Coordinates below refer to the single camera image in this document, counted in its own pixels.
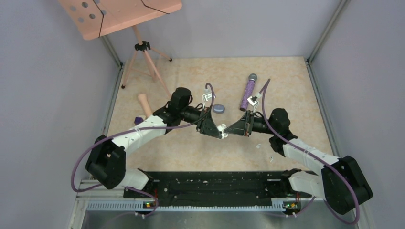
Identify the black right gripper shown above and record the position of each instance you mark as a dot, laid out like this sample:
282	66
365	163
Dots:
241	127

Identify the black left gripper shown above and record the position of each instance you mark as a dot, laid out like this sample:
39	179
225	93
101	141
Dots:
212	130

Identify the white earbud case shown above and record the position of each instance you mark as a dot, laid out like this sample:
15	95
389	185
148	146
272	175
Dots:
221	129

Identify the lavender charging case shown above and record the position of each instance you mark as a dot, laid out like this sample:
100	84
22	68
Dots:
218	108

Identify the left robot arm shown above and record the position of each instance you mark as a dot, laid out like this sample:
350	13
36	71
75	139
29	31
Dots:
107	159

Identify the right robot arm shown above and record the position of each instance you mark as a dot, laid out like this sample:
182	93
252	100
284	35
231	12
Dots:
339	181

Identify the purple glitter microphone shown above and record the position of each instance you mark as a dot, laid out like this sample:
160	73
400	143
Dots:
248	92

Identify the small purple block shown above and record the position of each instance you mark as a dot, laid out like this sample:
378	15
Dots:
138	120

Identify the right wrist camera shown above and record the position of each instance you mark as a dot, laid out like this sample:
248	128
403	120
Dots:
253	101

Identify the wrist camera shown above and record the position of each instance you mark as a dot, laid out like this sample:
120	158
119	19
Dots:
253	101
207	96

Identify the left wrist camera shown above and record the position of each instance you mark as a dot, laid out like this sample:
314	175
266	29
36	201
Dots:
207	96

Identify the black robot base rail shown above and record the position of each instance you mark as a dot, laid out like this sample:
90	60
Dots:
219	189

